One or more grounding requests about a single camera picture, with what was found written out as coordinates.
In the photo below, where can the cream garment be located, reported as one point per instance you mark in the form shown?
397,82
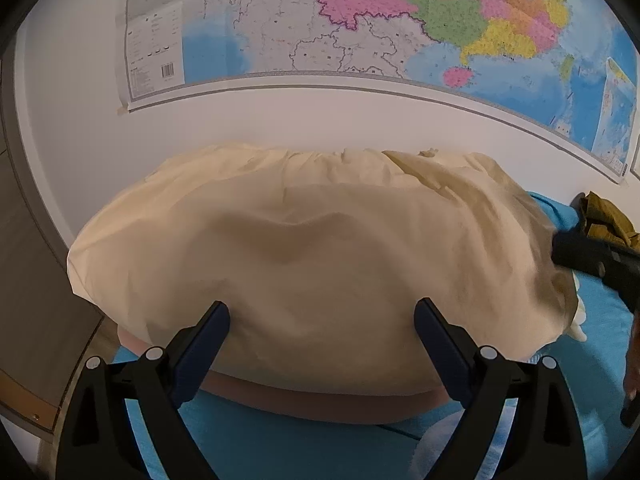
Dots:
300,260

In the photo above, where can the pink garment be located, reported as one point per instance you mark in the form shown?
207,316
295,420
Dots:
325,407

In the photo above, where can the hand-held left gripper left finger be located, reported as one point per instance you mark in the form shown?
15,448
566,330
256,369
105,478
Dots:
200,355

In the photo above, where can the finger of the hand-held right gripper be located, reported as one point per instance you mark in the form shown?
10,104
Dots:
580,255

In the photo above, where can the blue floral bed sheet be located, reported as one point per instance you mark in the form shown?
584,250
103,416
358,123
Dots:
300,450

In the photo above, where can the person's right hand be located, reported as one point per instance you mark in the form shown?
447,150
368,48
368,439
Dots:
634,360

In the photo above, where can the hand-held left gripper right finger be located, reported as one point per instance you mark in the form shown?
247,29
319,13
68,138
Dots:
445,355

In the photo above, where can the olive garment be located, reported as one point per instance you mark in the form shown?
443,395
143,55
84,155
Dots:
605,220

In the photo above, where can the colourful wall map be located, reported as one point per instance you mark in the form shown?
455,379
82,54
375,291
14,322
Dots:
350,20

